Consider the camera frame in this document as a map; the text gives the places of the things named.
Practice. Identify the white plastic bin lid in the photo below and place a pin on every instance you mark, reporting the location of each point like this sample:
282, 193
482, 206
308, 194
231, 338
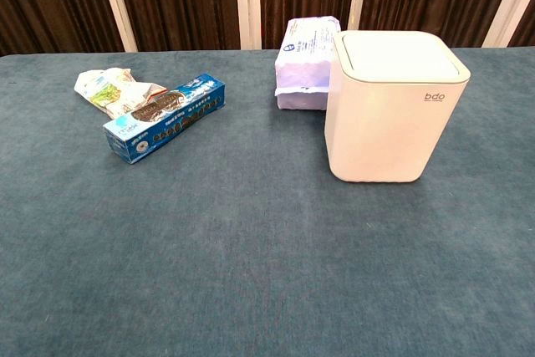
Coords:
399, 54

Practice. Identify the white lidded trash bin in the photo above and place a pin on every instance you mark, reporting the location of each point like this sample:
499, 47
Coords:
376, 131

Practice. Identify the teal table cloth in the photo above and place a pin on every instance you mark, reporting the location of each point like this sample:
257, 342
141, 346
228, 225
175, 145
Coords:
234, 240

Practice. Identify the lavender tissue pack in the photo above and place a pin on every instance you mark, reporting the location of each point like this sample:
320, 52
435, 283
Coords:
303, 66

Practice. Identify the blue cookie box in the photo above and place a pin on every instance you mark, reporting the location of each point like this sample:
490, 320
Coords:
165, 116

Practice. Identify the crumpled white snack wrapper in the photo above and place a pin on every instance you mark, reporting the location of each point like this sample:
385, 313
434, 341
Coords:
110, 91

